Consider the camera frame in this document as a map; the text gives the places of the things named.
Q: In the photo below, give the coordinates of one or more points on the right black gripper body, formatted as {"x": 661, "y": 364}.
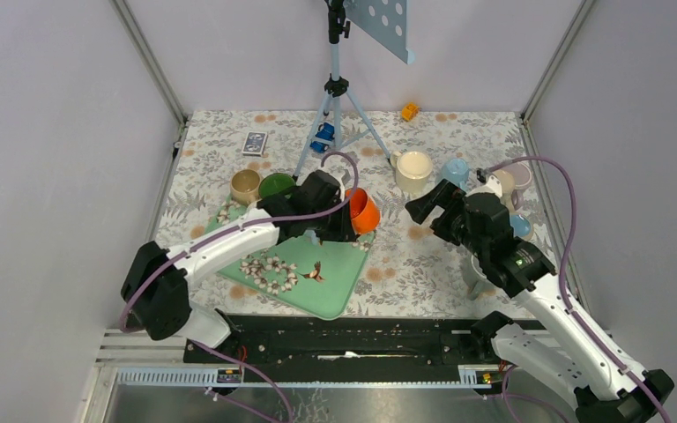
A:
{"x": 453, "y": 227}

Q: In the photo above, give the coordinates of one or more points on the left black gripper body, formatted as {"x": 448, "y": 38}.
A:
{"x": 332, "y": 226}

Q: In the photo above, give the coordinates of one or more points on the blue butterfly mug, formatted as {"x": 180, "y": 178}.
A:
{"x": 522, "y": 226}

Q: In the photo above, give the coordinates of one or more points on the cream mug green inside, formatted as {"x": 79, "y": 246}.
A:
{"x": 275, "y": 183}

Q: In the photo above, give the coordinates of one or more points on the grey blue mug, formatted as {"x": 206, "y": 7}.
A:
{"x": 475, "y": 279}

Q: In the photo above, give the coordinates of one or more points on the orange mug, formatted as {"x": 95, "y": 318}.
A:
{"x": 364, "y": 213}

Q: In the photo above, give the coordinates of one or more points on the beige mug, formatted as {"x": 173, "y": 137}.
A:
{"x": 244, "y": 186}

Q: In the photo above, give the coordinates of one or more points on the light blue ribbed mug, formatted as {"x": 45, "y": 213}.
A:
{"x": 313, "y": 237}

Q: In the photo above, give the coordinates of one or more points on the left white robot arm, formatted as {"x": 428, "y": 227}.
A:
{"x": 156, "y": 290}

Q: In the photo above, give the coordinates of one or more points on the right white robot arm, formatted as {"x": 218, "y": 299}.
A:
{"x": 599, "y": 381}

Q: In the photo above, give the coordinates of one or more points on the light blue faceted mug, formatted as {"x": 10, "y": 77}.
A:
{"x": 456, "y": 171}

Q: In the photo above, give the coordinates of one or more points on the cream ribbed mug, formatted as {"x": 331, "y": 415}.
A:
{"x": 412, "y": 170}

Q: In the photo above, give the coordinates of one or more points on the seahorse pattern mug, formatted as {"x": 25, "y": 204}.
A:
{"x": 507, "y": 183}

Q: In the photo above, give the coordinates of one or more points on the lilac mug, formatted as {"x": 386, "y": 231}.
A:
{"x": 521, "y": 173}

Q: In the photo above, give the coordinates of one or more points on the floral tablecloth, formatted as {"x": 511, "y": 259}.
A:
{"x": 409, "y": 272}

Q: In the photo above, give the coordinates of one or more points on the blue toy car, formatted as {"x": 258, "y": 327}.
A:
{"x": 323, "y": 138}

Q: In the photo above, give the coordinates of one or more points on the playing card deck box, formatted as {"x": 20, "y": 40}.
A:
{"x": 254, "y": 144}

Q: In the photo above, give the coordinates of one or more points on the green floral tray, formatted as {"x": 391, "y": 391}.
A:
{"x": 317, "y": 278}

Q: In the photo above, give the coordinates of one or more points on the orange toy block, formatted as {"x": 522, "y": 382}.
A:
{"x": 409, "y": 111}

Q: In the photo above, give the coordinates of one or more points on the blue tripod stand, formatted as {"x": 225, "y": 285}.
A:
{"x": 335, "y": 88}

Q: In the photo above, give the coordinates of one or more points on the perforated blue calibration plate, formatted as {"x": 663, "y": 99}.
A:
{"x": 386, "y": 22}

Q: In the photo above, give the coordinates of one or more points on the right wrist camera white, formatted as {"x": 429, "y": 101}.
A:
{"x": 492, "y": 186}

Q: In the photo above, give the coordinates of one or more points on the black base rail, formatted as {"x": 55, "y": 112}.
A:
{"x": 352, "y": 349}

